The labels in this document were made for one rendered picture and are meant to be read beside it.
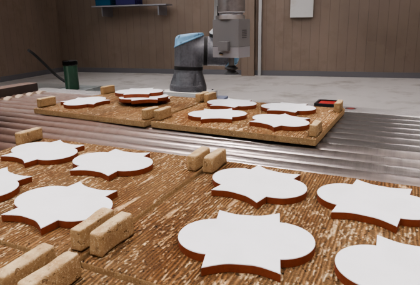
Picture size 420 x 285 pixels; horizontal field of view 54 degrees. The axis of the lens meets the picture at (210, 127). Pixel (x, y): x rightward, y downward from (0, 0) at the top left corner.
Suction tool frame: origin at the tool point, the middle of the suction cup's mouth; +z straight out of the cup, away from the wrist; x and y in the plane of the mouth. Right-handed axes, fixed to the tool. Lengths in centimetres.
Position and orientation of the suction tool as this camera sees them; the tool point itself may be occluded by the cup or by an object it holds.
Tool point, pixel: (231, 73)
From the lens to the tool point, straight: 118.7
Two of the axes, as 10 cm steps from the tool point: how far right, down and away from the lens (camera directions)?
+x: 5.6, -2.0, 8.0
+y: 8.3, 1.2, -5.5
